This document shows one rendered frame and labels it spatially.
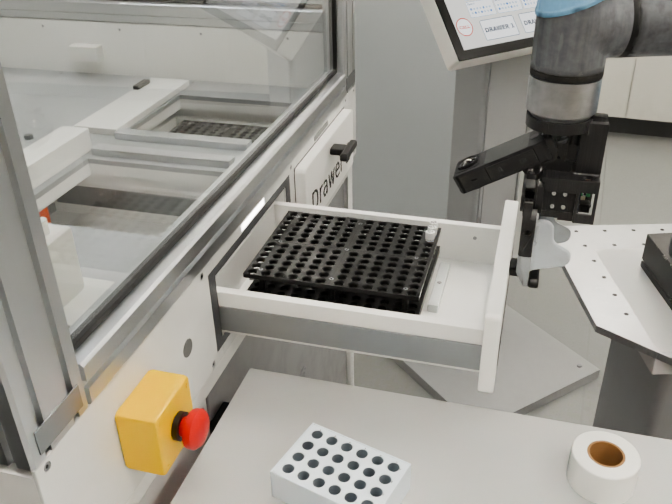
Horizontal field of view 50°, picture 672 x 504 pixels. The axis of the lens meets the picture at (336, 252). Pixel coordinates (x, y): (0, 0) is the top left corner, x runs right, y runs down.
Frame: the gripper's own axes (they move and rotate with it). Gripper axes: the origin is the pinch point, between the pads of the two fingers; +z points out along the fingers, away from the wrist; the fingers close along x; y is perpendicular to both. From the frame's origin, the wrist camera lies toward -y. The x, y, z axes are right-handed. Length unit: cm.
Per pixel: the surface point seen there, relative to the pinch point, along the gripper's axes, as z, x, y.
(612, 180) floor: 91, 236, 36
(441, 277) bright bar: 5.8, 4.3, -10.1
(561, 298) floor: 91, 134, 15
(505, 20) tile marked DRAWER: -11, 84, -9
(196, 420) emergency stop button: 1.3, -33.5, -28.2
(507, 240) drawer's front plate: -2.2, 2.3, -2.0
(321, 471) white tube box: 10.7, -28.3, -17.6
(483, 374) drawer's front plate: 5.8, -14.5, -2.6
